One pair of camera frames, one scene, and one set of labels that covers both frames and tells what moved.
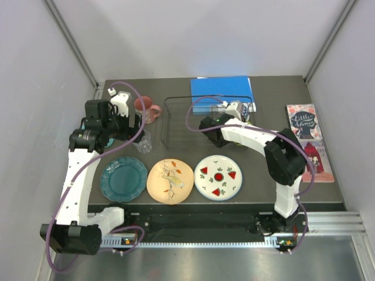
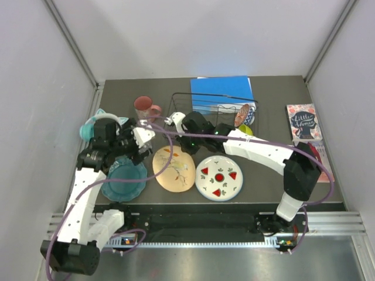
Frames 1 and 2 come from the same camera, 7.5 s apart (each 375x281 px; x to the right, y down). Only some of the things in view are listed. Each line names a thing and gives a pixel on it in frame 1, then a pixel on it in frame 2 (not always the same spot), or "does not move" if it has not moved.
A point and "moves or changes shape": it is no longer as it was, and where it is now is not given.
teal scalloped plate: (123, 179) does not move
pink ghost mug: (152, 111) does not move
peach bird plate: (169, 181) moves or changes shape
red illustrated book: (318, 156) does not move
